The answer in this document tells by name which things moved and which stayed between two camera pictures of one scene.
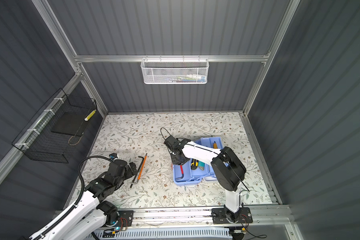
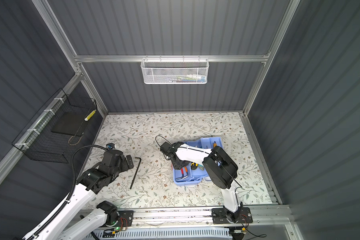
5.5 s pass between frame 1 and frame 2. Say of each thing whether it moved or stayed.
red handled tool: stayed
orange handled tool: moved
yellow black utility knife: stayed
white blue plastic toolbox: stayed
